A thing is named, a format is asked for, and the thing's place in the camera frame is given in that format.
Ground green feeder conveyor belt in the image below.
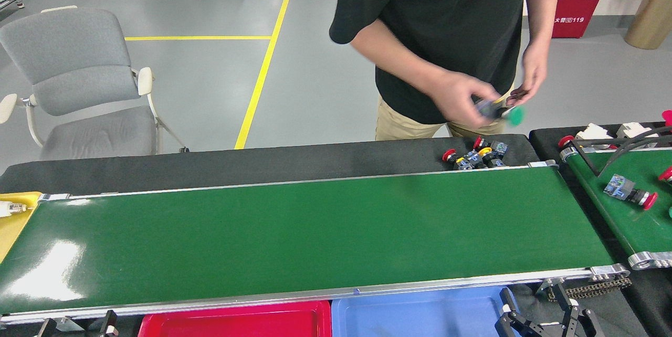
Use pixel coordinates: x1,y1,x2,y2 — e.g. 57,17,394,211
559,145,672,270

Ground long green conveyor belt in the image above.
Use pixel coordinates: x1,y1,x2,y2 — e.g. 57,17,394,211
0,160,632,325

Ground person's right hand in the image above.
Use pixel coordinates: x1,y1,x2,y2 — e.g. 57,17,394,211
429,71,505,129

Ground person's left hand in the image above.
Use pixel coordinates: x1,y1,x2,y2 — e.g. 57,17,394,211
510,42,549,108

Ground blue plastic bin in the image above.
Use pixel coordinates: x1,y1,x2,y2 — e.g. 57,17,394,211
331,286,520,337

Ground yellow plastic bin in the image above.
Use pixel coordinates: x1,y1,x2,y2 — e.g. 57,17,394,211
0,192,43,264

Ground red plastic bin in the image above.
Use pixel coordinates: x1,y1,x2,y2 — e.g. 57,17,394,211
138,300,332,337

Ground grey office chair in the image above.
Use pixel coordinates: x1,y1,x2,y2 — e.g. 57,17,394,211
0,5,190,162

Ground gold plant pot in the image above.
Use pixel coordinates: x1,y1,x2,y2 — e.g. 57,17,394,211
624,0,672,50

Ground person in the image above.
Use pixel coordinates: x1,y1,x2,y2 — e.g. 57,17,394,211
329,0,568,142

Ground black drive chain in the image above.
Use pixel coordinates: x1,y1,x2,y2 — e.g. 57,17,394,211
546,277,633,301

